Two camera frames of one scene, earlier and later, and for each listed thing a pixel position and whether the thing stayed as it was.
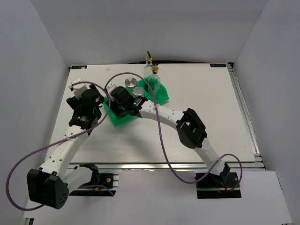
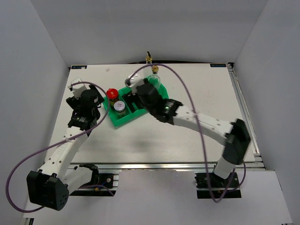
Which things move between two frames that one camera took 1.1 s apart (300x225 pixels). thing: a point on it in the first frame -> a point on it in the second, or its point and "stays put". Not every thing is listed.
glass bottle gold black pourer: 154,83 stays put
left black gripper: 74,103 stays put
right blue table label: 218,65 stays put
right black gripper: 116,111 -> 130,99
